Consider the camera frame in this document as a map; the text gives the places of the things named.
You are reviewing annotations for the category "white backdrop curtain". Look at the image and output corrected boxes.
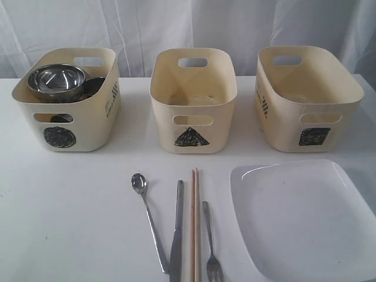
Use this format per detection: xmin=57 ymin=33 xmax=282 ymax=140
xmin=1 ymin=1 xmax=375 ymax=83

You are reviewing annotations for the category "steel table knife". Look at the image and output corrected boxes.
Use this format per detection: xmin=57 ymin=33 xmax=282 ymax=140
xmin=169 ymin=180 xmax=184 ymax=281

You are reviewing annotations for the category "cream bin with triangle mark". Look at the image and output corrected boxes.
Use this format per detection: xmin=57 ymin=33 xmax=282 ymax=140
xmin=149 ymin=48 xmax=237 ymax=154

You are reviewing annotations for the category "steel fork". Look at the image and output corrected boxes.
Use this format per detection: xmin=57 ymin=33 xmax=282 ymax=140
xmin=202 ymin=201 xmax=224 ymax=282

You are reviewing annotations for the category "steel mug with handle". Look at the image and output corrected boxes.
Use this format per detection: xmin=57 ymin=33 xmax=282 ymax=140
xmin=80 ymin=76 xmax=106 ymax=100

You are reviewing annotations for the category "stainless steel bowl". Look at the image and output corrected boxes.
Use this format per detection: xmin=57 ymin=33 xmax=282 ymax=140
xmin=27 ymin=63 xmax=89 ymax=103

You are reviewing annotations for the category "long steel spoon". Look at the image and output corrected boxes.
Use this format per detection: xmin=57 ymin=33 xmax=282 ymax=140
xmin=131 ymin=173 xmax=169 ymax=274

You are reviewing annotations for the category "white square plate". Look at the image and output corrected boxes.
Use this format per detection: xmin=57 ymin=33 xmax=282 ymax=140
xmin=230 ymin=159 xmax=375 ymax=281

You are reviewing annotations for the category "cream bin with square mark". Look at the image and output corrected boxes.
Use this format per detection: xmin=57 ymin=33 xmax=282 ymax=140
xmin=255 ymin=46 xmax=364 ymax=153

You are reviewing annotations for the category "cream bin with circle mark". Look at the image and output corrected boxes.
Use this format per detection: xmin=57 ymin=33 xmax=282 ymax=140
xmin=12 ymin=48 xmax=121 ymax=152

